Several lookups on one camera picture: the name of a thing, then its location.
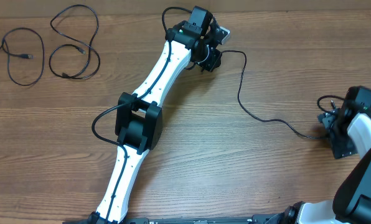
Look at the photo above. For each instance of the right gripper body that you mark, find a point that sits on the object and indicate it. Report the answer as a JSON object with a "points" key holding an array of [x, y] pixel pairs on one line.
{"points": [[338, 130]]}

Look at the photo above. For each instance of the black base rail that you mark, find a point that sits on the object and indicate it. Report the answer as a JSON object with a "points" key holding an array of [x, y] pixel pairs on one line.
{"points": [[255, 219]]}

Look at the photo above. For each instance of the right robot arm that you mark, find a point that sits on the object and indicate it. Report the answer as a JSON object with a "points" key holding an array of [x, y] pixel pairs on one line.
{"points": [[349, 133]]}

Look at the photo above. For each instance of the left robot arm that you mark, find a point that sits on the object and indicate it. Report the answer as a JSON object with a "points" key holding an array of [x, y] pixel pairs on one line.
{"points": [[139, 119]]}

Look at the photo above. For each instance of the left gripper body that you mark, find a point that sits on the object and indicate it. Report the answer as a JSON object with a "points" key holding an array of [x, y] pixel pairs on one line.
{"points": [[211, 60]]}

